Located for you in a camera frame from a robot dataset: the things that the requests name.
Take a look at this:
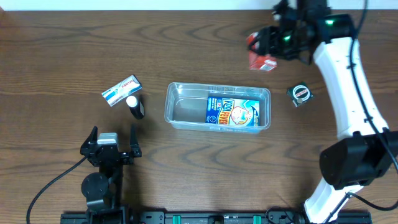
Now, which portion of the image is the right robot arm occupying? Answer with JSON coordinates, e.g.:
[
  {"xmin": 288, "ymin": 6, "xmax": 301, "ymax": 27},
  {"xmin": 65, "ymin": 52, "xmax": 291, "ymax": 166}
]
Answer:
[{"xmin": 248, "ymin": 0, "xmax": 397, "ymax": 223}]

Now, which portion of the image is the left black cable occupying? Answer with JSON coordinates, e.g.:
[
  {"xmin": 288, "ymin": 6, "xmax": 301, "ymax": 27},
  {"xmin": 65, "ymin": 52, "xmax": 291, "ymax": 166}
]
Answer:
[{"xmin": 25, "ymin": 155, "xmax": 90, "ymax": 224}]

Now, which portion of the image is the red Panadol sachet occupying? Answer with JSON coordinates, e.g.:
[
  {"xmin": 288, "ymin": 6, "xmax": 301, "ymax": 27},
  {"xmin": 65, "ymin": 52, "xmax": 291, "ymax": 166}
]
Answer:
[{"xmin": 246, "ymin": 32, "xmax": 277, "ymax": 72}]

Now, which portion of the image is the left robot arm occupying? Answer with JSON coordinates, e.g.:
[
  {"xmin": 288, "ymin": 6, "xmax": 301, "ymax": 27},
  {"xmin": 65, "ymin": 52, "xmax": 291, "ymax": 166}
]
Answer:
[{"xmin": 80, "ymin": 126, "xmax": 142, "ymax": 223}]

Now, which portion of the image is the blue Kool Fever box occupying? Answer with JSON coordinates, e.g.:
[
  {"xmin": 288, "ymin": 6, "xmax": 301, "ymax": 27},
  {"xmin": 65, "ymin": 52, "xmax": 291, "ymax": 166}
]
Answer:
[{"xmin": 205, "ymin": 96, "xmax": 260, "ymax": 126}]

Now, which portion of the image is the clear plastic container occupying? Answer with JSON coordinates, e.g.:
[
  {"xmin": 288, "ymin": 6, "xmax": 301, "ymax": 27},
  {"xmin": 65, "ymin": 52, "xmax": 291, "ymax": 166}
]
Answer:
[{"xmin": 164, "ymin": 82, "xmax": 271, "ymax": 134}]

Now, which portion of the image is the dark bottle white cap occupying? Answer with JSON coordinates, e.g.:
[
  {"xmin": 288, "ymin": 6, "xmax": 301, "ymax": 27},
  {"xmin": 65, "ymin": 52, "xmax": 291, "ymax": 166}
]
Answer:
[{"xmin": 126, "ymin": 95, "xmax": 145, "ymax": 119}]

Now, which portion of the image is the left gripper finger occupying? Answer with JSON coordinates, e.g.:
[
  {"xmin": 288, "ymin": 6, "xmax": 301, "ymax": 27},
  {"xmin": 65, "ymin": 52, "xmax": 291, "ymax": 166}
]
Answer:
[
  {"xmin": 129, "ymin": 125, "xmax": 139, "ymax": 152},
  {"xmin": 81, "ymin": 126, "xmax": 98, "ymax": 149}
]

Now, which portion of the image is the white Panadol box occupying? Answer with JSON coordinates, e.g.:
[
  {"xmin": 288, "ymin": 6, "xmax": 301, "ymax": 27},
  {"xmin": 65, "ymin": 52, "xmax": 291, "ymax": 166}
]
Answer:
[{"xmin": 102, "ymin": 75, "xmax": 142, "ymax": 107}]

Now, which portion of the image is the black mounting rail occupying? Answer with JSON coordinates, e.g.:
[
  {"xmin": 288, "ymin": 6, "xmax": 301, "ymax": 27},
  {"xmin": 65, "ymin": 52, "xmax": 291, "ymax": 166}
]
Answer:
[{"xmin": 60, "ymin": 210, "xmax": 373, "ymax": 224}]

